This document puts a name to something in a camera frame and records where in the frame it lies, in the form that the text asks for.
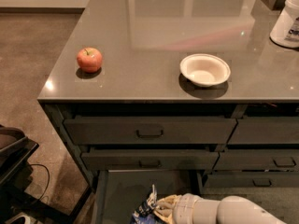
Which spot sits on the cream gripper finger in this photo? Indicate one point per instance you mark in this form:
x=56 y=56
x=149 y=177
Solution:
x=164 y=215
x=169 y=201

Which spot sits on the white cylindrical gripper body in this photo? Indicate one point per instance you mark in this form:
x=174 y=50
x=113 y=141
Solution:
x=183 y=209

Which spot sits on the blue chip bag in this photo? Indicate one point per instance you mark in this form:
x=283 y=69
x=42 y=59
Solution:
x=144 y=212

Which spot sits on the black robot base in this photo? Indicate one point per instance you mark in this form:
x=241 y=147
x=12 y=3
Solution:
x=15 y=150

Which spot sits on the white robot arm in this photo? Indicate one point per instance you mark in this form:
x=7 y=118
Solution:
x=238 y=210

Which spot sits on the open bottom left drawer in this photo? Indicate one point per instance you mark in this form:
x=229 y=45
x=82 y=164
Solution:
x=119 y=193

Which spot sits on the middle right drawer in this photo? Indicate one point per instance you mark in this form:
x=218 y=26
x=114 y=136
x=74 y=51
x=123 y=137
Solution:
x=258 y=160

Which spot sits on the middle left drawer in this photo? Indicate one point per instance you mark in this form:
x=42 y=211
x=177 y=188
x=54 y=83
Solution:
x=149 y=159

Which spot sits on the bottom right drawer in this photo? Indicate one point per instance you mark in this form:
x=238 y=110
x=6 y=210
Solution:
x=250 y=180

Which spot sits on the grey counter cabinet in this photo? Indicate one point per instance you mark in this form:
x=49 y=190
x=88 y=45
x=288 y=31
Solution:
x=142 y=43

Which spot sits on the top right drawer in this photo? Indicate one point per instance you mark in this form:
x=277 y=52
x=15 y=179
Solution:
x=276 y=130

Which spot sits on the top left drawer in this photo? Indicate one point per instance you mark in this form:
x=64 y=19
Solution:
x=149 y=130

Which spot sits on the white paper bowl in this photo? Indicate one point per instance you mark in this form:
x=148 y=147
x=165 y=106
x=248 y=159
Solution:
x=205 y=70

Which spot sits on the red apple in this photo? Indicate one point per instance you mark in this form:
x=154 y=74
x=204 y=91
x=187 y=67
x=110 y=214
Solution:
x=89 y=60

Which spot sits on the white plastic canister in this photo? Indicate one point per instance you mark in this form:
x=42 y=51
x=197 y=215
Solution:
x=286 y=30

